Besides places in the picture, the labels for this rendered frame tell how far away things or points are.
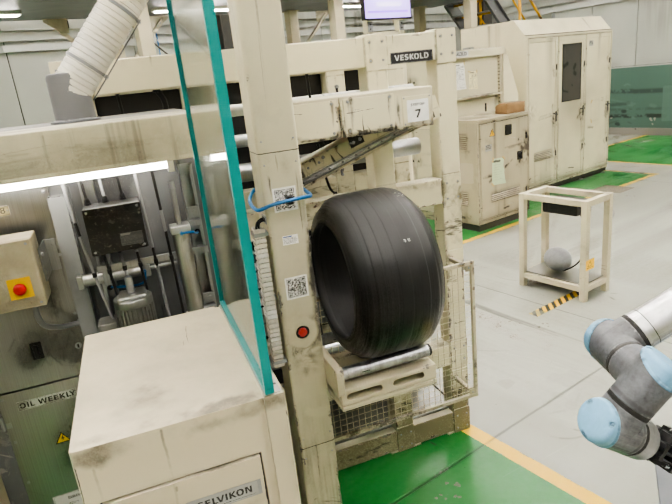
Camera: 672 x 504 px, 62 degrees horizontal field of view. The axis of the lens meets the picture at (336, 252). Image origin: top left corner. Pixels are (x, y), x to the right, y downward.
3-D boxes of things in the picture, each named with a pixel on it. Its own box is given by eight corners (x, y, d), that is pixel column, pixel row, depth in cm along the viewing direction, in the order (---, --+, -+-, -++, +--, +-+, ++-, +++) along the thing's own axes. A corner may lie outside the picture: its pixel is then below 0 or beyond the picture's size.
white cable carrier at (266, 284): (275, 368, 185) (254, 230, 171) (271, 362, 190) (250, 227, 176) (287, 364, 187) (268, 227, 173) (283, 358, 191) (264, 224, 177)
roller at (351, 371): (340, 384, 186) (339, 372, 184) (336, 378, 190) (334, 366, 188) (433, 357, 196) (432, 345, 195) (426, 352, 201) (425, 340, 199)
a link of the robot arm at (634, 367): (631, 331, 114) (592, 377, 117) (667, 361, 103) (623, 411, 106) (663, 351, 116) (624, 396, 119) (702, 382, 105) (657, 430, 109)
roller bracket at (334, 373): (338, 398, 182) (335, 372, 180) (302, 349, 218) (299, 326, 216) (348, 395, 183) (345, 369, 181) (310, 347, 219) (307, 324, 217)
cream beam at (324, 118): (282, 148, 193) (276, 104, 189) (264, 143, 216) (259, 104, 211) (435, 125, 212) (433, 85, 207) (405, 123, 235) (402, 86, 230)
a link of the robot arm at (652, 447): (600, 440, 121) (622, 401, 120) (613, 445, 123) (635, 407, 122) (635, 465, 113) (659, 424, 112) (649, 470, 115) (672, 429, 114)
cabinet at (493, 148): (481, 233, 632) (478, 120, 595) (444, 225, 678) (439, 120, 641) (531, 215, 680) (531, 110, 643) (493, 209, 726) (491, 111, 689)
